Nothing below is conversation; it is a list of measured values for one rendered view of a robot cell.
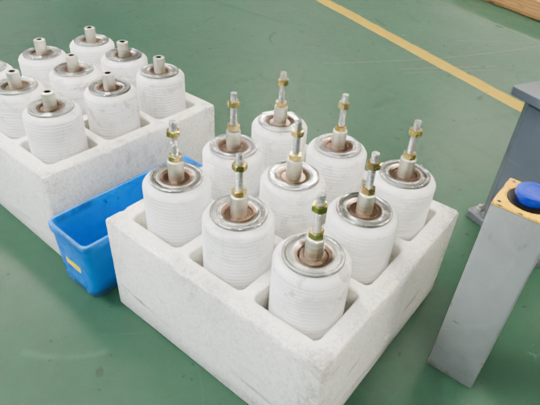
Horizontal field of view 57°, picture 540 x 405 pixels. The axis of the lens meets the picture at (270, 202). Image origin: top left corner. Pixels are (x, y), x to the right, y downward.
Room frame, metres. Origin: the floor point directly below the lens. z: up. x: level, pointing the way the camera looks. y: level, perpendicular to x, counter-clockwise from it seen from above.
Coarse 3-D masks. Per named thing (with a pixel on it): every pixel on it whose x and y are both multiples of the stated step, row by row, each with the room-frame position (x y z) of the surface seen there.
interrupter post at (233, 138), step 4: (228, 132) 0.66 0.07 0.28; (232, 132) 0.66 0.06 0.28; (236, 132) 0.66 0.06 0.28; (228, 136) 0.66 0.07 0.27; (232, 136) 0.66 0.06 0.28; (236, 136) 0.66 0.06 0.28; (228, 140) 0.66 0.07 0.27; (232, 140) 0.66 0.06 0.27; (236, 140) 0.66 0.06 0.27; (228, 144) 0.66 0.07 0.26; (232, 144) 0.66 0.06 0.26; (236, 144) 0.66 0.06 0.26; (228, 148) 0.66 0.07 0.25; (232, 148) 0.66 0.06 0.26; (236, 148) 0.66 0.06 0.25
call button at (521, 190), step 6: (522, 186) 0.49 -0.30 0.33; (528, 186) 0.49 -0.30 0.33; (534, 186) 0.49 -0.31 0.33; (516, 192) 0.49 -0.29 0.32; (522, 192) 0.48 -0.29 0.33; (528, 192) 0.48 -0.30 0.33; (534, 192) 0.48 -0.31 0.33; (522, 198) 0.47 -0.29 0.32; (528, 198) 0.47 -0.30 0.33; (534, 198) 0.47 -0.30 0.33; (528, 204) 0.47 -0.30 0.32; (534, 204) 0.47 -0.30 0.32
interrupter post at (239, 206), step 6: (234, 198) 0.49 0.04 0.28; (240, 198) 0.49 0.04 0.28; (246, 198) 0.50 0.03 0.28; (234, 204) 0.49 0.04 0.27; (240, 204) 0.49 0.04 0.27; (246, 204) 0.50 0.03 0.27; (234, 210) 0.49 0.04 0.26; (240, 210) 0.49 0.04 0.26; (246, 210) 0.50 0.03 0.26; (234, 216) 0.49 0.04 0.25; (240, 216) 0.49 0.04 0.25
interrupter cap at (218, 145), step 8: (224, 136) 0.70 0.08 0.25; (240, 136) 0.70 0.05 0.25; (216, 144) 0.67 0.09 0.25; (224, 144) 0.68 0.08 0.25; (240, 144) 0.68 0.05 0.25; (248, 144) 0.68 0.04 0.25; (256, 144) 0.68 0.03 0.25; (216, 152) 0.64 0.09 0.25; (224, 152) 0.65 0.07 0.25; (232, 152) 0.65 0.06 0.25; (248, 152) 0.65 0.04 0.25
